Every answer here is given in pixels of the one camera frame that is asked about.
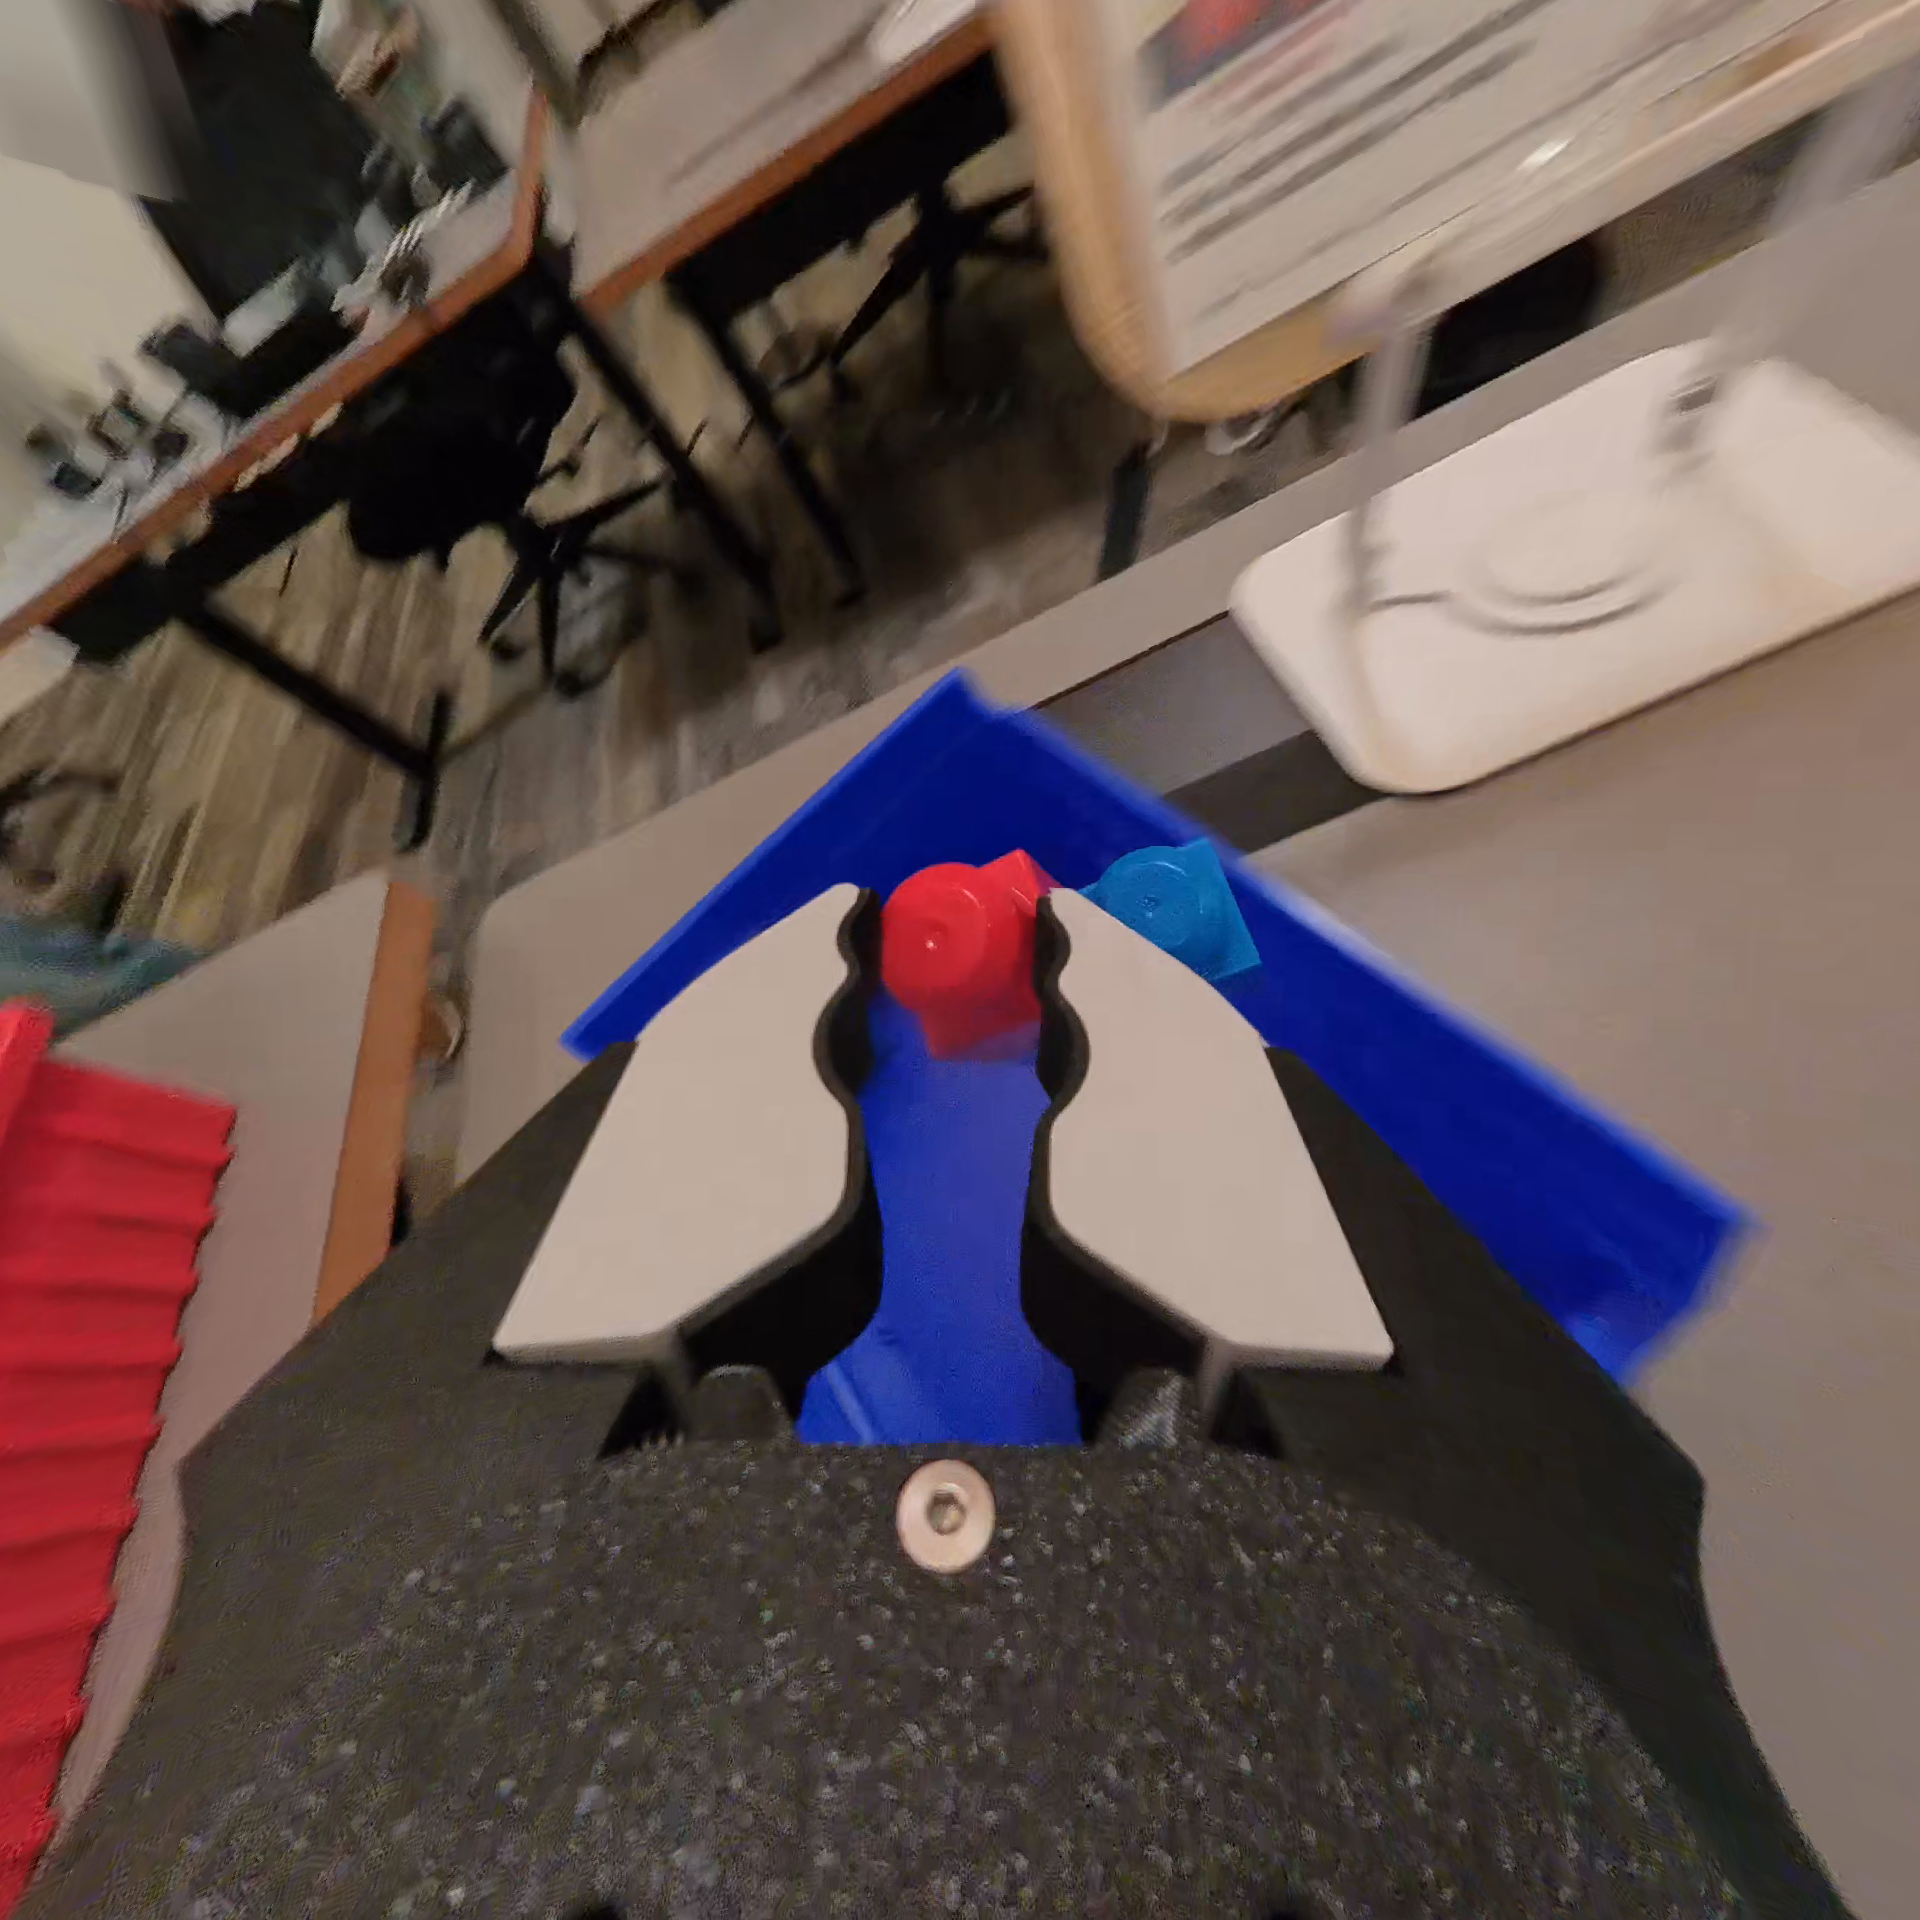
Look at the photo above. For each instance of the red mega block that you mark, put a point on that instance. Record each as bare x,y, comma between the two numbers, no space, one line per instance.
953,953

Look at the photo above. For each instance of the grey desk with wooden edge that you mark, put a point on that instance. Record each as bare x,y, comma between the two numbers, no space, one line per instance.
256,1036

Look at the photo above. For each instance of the wooden board with printed sheet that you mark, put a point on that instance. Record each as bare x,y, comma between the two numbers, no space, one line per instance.
1426,166

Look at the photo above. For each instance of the red ribbed object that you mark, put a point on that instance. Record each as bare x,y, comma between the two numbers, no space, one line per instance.
90,1349

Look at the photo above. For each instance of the black office chair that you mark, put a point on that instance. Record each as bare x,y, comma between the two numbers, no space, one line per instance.
452,482

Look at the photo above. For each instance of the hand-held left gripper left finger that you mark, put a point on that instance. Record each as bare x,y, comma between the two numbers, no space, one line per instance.
707,1153

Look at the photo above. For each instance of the blue mega block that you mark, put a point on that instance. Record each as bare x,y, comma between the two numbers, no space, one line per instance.
1164,909

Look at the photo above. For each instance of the blue plastic bin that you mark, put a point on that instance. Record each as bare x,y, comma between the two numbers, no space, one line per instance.
1426,1078

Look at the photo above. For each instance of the black-legged desk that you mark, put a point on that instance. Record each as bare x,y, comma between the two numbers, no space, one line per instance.
303,376
782,166

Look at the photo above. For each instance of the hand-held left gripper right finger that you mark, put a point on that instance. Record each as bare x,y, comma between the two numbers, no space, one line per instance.
1201,1170

